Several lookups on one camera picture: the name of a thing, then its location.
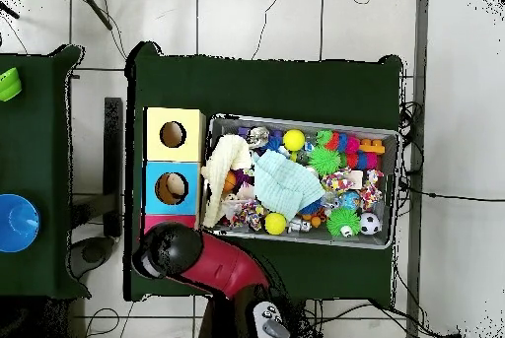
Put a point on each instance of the cream knit cloth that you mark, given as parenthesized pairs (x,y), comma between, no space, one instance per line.
(225,152)

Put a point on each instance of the light blue knit cloth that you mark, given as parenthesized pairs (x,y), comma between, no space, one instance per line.
(286,188)

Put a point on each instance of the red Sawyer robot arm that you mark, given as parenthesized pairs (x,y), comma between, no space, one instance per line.
(221,267)

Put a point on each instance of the wooden box with three holes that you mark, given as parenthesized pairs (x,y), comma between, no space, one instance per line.
(156,148)

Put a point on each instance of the clear mesh bin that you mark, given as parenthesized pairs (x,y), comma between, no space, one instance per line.
(390,139)

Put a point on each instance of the orange toy basketball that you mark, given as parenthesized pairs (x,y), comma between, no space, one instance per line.
(229,182)

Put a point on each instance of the yellow ball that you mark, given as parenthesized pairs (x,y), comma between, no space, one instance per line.
(275,223)
(294,140)

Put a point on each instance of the plain green spiky ball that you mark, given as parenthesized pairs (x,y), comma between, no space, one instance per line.
(324,160)

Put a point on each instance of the dark green table cloth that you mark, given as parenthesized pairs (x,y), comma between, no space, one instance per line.
(268,85)

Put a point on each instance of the rainbow spiky caterpillar toy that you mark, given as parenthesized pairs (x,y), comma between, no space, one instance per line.
(351,145)

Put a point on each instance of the green spiky eyed ball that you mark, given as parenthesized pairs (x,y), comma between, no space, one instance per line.
(343,221)

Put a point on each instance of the small soccer ball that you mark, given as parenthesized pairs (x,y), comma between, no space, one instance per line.
(370,223)

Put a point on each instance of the black upright panel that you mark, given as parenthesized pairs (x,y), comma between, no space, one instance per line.
(113,156)

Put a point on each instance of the grey round base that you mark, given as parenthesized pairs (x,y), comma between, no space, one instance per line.
(91,253)

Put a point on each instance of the green covered side table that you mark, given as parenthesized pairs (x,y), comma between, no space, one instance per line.
(35,148)

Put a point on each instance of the black tripod leg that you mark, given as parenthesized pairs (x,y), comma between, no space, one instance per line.
(94,7)
(10,11)

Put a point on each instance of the blue bowl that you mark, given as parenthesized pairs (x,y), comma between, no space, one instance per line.
(17,223)

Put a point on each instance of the green cup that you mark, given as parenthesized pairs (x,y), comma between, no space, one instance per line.
(8,85)

